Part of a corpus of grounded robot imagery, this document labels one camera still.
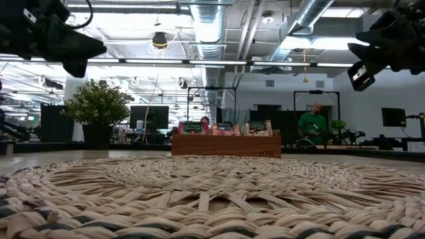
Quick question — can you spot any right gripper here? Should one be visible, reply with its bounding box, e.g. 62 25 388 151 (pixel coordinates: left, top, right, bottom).
347 11 419 72

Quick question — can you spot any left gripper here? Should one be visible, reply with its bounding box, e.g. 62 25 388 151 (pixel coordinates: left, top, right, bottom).
38 13 108 64

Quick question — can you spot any black computer monitor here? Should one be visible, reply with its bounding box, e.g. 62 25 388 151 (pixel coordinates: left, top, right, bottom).
129 105 170 130

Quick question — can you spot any black ceiling dome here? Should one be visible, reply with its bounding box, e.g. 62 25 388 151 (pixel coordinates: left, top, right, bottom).
151 31 169 50

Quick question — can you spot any small green background plant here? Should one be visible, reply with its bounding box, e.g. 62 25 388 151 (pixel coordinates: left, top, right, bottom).
331 119 348 133

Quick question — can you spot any black arch bracket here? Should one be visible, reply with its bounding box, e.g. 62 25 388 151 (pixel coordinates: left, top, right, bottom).
294 137 317 149

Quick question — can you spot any black aluminium table frame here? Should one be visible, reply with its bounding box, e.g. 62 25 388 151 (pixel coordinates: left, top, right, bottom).
0 141 425 163

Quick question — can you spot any black background rig frame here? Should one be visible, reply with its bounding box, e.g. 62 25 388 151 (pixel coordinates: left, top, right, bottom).
293 89 341 144
187 85 238 127

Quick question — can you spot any round woven straw placemat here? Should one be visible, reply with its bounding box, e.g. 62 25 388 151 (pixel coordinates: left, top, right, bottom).
0 155 425 239

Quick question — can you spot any black wall monitor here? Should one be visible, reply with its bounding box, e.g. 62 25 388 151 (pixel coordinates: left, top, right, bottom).
381 107 408 128

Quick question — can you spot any black desk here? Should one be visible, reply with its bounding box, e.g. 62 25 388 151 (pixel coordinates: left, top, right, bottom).
371 134 425 152

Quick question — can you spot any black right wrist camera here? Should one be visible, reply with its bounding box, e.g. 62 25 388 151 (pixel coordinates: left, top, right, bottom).
347 60 378 92

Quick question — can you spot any silver ventilation duct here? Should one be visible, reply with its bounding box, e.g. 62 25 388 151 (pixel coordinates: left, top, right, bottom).
189 0 230 123
265 0 335 64

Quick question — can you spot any yellow hanging pendant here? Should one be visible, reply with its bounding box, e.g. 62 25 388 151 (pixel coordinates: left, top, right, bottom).
301 49 309 84

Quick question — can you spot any ceiling strip light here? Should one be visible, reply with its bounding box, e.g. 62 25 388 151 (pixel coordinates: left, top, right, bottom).
252 61 355 69
0 56 248 66

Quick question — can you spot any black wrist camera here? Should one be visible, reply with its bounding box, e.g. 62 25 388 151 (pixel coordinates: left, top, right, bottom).
62 60 89 79
347 60 378 92

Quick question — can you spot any wooden three-compartment organizer box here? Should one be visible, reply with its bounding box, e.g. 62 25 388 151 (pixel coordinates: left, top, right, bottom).
171 127 282 159

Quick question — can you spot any black panel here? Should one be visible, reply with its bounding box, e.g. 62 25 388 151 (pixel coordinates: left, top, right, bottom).
40 104 74 143

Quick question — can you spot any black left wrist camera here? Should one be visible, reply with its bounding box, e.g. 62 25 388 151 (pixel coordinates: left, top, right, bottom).
62 60 89 79

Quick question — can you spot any green plant in black pot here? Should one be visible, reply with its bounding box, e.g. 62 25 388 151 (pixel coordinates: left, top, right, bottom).
59 78 133 150

